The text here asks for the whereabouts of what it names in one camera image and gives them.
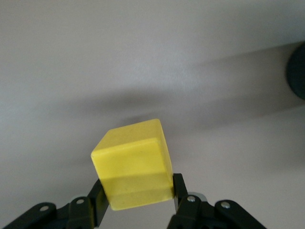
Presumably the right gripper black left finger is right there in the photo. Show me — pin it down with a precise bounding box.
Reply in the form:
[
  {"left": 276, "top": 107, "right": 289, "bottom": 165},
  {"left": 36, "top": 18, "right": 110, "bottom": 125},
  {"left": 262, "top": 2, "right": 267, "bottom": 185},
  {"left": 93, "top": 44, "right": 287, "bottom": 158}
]
[{"left": 0, "top": 177, "right": 112, "bottom": 229}]

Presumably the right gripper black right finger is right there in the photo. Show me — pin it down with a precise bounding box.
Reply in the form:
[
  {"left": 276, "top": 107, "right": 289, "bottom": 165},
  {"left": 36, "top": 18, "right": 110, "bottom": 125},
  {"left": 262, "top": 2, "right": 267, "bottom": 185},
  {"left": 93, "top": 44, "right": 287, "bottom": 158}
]
[{"left": 166, "top": 173, "right": 271, "bottom": 229}]

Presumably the yellow block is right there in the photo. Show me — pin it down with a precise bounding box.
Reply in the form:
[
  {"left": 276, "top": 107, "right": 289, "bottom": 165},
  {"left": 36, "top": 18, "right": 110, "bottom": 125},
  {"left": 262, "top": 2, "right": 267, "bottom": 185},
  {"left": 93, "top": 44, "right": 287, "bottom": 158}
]
[{"left": 91, "top": 118, "right": 176, "bottom": 211}]

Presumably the black round knob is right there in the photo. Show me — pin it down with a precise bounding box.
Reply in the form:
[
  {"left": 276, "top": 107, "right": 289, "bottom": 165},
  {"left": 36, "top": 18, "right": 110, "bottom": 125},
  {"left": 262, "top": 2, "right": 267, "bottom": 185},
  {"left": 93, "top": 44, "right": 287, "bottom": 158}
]
[{"left": 285, "top": 42, "right": 305, "bottom": 102}]

